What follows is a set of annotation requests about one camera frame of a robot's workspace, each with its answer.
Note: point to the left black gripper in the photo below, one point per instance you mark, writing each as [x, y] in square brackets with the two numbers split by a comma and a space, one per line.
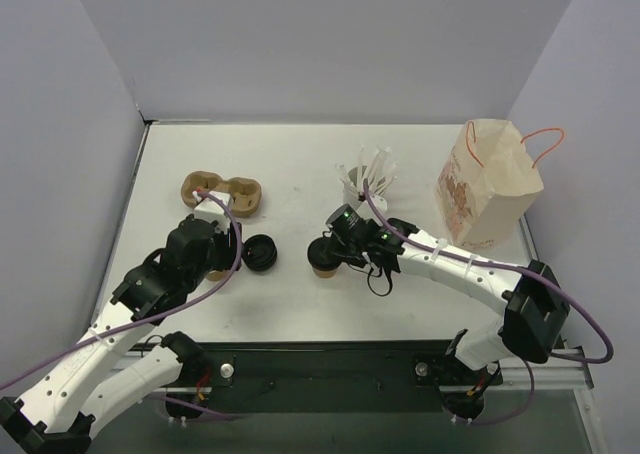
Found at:
[226, 253]

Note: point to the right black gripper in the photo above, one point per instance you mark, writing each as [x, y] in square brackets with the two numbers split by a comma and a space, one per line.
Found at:
[338, 249]

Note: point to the stack of brown paper cups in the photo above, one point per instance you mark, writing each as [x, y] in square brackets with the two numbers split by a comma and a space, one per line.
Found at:
[216, 276]

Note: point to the single brown paper cup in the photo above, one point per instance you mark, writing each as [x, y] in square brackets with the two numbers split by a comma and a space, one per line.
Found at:
[324, 274]

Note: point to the black cup lid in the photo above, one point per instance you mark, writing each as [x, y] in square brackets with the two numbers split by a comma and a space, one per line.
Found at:
[320, 256]

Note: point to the paper takeout bag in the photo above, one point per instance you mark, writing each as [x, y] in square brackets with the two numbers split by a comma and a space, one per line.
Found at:
[490, 179]

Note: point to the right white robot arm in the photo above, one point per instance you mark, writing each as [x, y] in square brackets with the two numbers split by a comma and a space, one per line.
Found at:
[529, 313]

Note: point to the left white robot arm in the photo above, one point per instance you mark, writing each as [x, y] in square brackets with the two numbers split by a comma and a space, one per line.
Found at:
[68, 407]

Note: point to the stack of black lids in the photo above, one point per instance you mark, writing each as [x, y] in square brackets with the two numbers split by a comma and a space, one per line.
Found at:
[259, 253]

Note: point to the white straw holder cup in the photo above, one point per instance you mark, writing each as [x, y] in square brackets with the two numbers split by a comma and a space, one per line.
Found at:
[352, 193]

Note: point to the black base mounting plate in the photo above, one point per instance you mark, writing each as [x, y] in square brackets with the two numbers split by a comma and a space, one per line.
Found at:
[405, 376]

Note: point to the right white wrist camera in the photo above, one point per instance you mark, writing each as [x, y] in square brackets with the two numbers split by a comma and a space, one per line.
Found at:
[380, 204]

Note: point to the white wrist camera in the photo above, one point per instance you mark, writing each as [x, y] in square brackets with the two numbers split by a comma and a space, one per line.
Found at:
[380, 204]
[208, 210]

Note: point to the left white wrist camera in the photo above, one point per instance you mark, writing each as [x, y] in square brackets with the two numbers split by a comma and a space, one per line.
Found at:
[208, 210]

